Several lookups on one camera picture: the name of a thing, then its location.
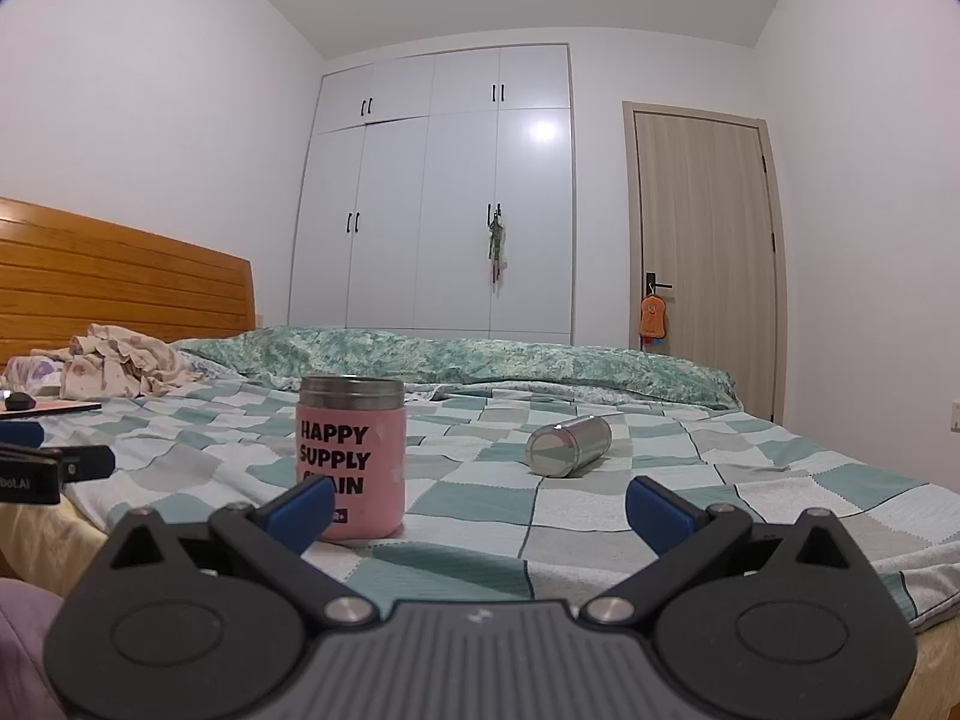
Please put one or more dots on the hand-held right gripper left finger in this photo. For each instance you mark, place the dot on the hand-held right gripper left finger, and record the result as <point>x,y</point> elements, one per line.
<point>300,516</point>

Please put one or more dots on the floral pillow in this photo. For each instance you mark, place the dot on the floral pillow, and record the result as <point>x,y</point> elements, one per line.
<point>26,373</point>

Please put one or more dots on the wooden headboard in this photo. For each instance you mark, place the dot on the wooden headboard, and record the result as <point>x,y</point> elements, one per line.
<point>112,285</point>

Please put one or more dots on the orange hanging toy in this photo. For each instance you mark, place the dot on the orange hanging toy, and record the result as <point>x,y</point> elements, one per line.
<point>651,319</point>

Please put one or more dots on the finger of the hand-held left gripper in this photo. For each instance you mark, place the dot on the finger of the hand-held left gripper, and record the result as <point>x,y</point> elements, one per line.
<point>21,434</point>
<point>84,461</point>

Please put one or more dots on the pile of floral clothes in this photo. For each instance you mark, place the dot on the pile of floral clothes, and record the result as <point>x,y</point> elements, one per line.
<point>112,360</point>

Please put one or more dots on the beige wooden door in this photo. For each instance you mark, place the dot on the beige wooden door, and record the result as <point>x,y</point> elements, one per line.
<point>705,255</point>

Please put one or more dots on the purple clothing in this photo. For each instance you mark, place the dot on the purple clothing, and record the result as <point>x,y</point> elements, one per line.
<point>22,652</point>

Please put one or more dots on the green hanging ornament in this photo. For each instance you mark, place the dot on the green hanging ornament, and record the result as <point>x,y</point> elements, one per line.
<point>496,244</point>

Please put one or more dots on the small black mouse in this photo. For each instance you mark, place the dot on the small black mouse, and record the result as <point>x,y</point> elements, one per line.
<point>20,400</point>

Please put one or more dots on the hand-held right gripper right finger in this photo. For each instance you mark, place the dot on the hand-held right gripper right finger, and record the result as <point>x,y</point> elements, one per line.
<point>658,516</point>

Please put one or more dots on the checkered bed sheet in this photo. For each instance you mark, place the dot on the checkered bed sheet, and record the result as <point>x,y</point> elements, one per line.
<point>480,495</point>

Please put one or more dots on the green floral quilt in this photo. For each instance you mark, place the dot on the green floral quilt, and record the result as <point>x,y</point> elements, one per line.
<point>450,356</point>

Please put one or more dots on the stainless steel cup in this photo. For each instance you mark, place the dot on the stainless steel cup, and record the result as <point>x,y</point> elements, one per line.
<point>570,446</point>

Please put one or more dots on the pink printed cup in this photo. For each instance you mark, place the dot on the pink printed cup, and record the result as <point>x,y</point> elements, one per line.
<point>352,457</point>

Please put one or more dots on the wall switch plate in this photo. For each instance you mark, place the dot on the wall switch plate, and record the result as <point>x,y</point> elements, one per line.
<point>956,417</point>

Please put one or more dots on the white wardrobe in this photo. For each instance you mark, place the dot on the white wardrobe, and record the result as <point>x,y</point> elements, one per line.
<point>435,225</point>

